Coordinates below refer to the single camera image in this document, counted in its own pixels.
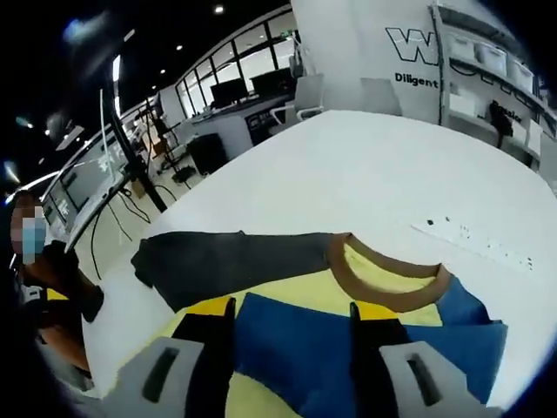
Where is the large silver desk monitor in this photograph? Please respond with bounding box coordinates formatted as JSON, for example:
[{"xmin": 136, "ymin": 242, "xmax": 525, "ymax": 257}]
[{"xmin": 42, "ymin": 147, "xmax": 132, "ymax": 231}]

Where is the black computer monitor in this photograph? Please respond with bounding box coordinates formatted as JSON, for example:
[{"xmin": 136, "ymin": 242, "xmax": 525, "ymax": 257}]
[
  {"xmin": 210, "ymin": 79, "xmax": 248, "ymax": 109},
  {"xmin": 249, "ymin": 68, "xmax": 293, "ymax": 96}
]

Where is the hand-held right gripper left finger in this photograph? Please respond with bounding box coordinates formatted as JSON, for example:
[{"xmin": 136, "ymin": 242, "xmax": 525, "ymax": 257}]
[{"xmin": 104, "ymin": 297, "xmax": 238, "ymax": 418}]

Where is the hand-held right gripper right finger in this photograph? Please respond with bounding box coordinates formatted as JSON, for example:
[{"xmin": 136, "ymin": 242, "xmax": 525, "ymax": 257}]
[{"xmin": 347, "ymin": 301, "xmax": 479, "ymax": 418}]

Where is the black device on shelf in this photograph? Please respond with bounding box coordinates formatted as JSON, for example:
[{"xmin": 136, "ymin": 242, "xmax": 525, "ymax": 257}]
[{"xmin": 488, "ymin": 101, "xmax": 515, "ymax": 150}]

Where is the yellow blue grey t-shirt garment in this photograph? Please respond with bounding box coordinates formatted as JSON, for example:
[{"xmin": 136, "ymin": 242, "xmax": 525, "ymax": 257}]
[{"xmin": 130, "ymin": 230, "xmax": 510, "ymax": 418}]

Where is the white office chair with armrests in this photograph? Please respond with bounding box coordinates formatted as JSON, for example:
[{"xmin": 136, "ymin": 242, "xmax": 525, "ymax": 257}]
[{"xmin": 269, "ymin": 72, "xmax": 326, "ymax": 124}]

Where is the blue face mask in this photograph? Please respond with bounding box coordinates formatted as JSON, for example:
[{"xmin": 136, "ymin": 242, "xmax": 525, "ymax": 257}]
[{"xmin": 20, "ymin": 217, "xmax": 48, "ymax": 266}]

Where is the white shelving rack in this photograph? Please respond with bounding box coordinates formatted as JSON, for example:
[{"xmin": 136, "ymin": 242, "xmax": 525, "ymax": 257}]
[{"xmin": 428, "ymin": 3, "xmax": 557, "ymax": 172}]

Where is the white storage bin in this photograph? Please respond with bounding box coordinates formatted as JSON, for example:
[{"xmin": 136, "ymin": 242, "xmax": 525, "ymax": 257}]
[
  {"xmin": 447, "ymin": 33, "xmax": 478, "ymax": 61},
  {"xmin": 508, "ymin": 57, "xmax": 535, "ymax": 89},
  {"xmin": 476, "ymin": 42, "xmax": 508, "ymax": 71}
]

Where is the black pole stand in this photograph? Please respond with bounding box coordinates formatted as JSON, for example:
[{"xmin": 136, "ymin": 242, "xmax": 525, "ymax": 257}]
[{"xmin": 110, "ymin": 53, "xmax": 170, "ymax": 215}]

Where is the pale grey office chair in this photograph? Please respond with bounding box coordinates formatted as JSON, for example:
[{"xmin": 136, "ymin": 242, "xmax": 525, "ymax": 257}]
[{"xmin": 360, "ymin": 77, "xmax": 402, "ymax": 116}]

